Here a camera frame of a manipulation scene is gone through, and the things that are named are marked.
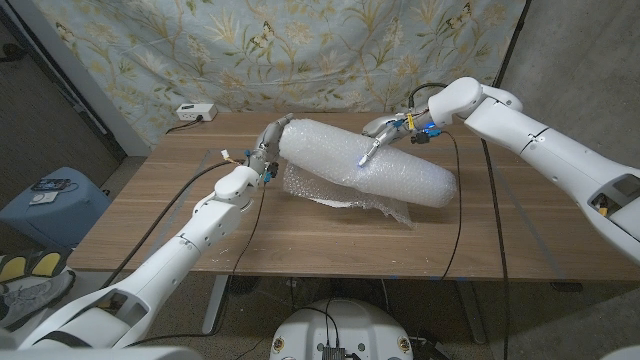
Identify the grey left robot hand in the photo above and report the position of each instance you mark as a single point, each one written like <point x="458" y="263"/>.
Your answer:
<point x="265" y="145"/>

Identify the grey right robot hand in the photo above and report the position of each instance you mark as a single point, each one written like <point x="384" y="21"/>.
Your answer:
<point x="387" y="130"/>

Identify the bubble wrap roll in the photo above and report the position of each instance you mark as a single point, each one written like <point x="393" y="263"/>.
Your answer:
<point x="380" y="165"/>

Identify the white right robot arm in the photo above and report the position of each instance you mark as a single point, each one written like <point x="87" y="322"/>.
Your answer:
<point x="540" y="140"/>

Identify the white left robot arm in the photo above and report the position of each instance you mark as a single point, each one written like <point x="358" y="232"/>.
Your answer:
<point x="200" y="235"/>

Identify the white power strip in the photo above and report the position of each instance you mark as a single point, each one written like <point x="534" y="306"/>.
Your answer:
<point x="196" y="112"/>

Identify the floral printed backdrop cloth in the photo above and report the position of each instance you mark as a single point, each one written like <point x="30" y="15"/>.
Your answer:
<point x="300" y="55"/>

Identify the black backdrop stand pole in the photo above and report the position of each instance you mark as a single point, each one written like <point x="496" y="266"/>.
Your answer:
<point x="510" y="45"/>

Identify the white table leg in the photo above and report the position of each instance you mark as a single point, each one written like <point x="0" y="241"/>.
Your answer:
<point x="214" y="307"/>

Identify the grey table leg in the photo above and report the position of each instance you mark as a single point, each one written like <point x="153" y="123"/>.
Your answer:
<point x="471" y="310"/>

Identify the white robot torso base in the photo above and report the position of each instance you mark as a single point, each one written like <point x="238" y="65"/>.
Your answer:
<point x="345" y="330"/>

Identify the black phone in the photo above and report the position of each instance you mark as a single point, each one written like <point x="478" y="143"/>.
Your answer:
<point x="51" y="184"/>

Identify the blue hard case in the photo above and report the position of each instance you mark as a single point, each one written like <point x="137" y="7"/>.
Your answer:
<point x="55" y="220"/>

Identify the small white flat device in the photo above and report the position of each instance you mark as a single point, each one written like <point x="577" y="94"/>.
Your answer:
<point x="43" y="198"/>

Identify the yellow and black shoe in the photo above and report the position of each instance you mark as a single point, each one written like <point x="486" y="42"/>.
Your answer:
<point x="12" y="268"/>
<point x="47" y="264"/>

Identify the grey sneaker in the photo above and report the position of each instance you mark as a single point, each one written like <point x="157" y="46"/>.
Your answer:
<point x="35" y="297"/>

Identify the grey wall post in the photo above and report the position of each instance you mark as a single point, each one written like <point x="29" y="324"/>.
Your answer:
<point x="80" y="75"/>

